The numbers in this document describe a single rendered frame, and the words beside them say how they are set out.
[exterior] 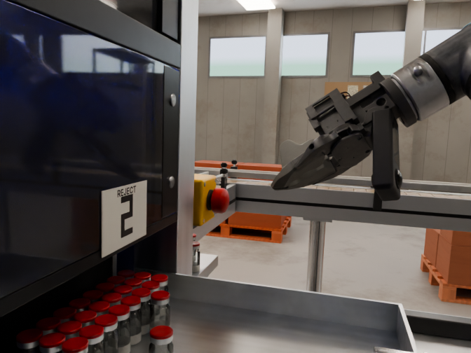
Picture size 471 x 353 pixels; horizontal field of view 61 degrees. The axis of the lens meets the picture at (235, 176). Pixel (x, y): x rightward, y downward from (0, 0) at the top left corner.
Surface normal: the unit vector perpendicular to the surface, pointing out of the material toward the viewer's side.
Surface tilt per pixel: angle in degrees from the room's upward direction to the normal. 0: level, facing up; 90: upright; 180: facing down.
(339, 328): 0
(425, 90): 96
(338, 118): 63
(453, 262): 90
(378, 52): 90
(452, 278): 90
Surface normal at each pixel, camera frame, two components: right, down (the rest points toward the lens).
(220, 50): -0.32, 0.10
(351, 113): -0.51, -0.39
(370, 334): 0.04, -0.99
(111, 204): 0.97, 0.07
